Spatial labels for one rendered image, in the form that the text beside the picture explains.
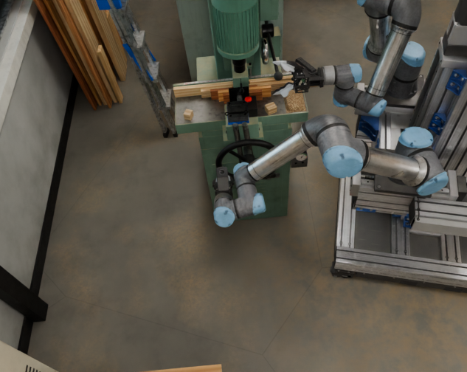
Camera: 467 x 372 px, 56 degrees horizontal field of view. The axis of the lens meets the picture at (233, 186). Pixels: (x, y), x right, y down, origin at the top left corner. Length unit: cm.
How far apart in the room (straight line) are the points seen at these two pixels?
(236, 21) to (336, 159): 67
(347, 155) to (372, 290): 130
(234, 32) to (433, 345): 180
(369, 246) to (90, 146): 201
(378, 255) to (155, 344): 126
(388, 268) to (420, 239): 26
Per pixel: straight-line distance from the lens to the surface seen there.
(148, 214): 283
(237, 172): 169
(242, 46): 183
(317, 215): 274
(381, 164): 155
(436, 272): 245
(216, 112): 202
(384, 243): 248
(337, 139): 144
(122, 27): 262
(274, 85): 208
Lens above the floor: 235
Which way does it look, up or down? 55 degrees down
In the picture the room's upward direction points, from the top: 7 degrees counter-clockwise
